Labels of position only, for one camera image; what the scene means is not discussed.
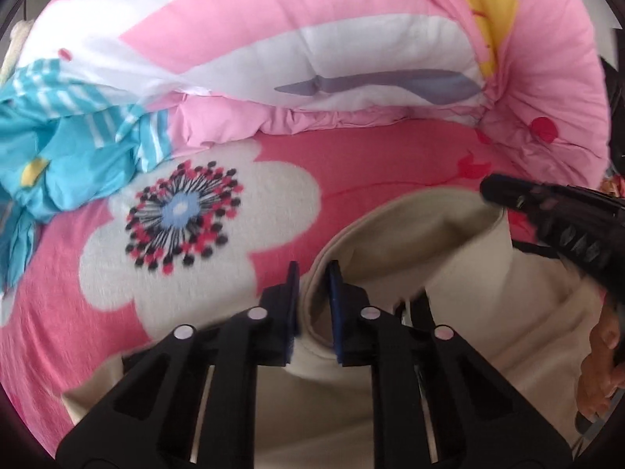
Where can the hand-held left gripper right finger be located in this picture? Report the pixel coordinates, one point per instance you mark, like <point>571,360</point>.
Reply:
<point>337,312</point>

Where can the pink printed quilt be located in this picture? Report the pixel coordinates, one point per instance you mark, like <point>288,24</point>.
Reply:
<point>293,19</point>

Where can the cream zip jacket black trim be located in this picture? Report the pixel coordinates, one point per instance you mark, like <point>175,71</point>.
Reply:
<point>439,254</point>

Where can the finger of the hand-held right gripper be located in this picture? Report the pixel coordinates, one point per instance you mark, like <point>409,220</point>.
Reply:
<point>512,193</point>

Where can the blue printed quilt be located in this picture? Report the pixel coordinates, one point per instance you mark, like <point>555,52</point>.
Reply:
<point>63,156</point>

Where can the person's right hand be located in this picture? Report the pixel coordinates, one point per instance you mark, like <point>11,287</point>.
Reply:
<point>603,366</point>

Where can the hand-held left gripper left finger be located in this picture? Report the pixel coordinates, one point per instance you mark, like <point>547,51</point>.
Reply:
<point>289,312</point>

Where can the white fuzzy blanket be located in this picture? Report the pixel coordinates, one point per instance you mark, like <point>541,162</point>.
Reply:
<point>14,39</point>

